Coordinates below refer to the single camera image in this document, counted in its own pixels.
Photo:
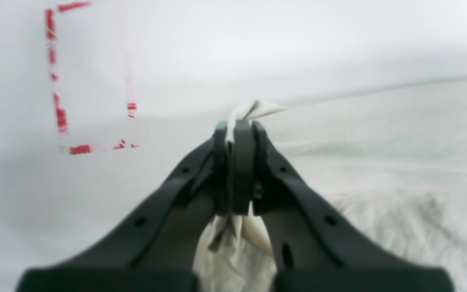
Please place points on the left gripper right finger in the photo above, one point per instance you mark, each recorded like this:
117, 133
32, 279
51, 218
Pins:
316, 249

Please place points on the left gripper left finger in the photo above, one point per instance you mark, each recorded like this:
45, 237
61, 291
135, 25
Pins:
153, 248

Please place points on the beige T-shirt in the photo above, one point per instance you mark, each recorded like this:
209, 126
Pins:
392, 162

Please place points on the red tape rectangle marking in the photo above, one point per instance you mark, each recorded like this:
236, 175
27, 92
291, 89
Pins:
89, 65

